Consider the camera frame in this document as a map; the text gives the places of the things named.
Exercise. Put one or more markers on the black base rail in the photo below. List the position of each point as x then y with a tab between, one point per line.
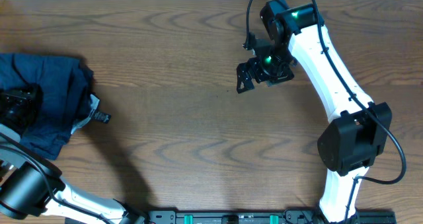
291	216

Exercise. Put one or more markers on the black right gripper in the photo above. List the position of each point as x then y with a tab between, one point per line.
255	65

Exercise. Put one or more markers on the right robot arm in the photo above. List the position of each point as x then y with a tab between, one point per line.
357	127

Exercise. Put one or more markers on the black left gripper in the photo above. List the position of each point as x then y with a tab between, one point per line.
16	106

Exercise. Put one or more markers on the blue denim shorts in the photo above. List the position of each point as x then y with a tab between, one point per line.
20	70

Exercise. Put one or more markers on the dark navy folded garment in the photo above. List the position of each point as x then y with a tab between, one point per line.
66	100

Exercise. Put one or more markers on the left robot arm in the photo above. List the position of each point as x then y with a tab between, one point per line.
34	186

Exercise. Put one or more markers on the black clothing label tag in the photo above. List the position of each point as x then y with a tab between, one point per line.
101	117

